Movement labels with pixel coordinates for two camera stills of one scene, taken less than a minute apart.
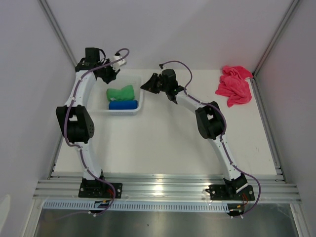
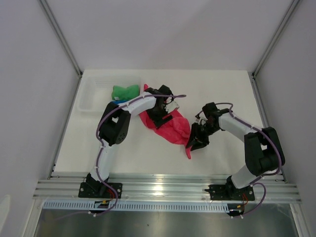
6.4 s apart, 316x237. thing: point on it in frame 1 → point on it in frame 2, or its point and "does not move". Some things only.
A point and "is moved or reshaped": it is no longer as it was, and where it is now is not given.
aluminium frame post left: (49, 13) does not move
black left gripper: (112, 76) → (158, 121)
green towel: (126, 93) is moved or reshaped
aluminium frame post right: (293, 7) does not move
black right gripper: (150, 85) → (196, 138)
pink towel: (233, 86) → (177, 130)
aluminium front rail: (162, 188) does not move
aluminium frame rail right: (268, 129) does not move
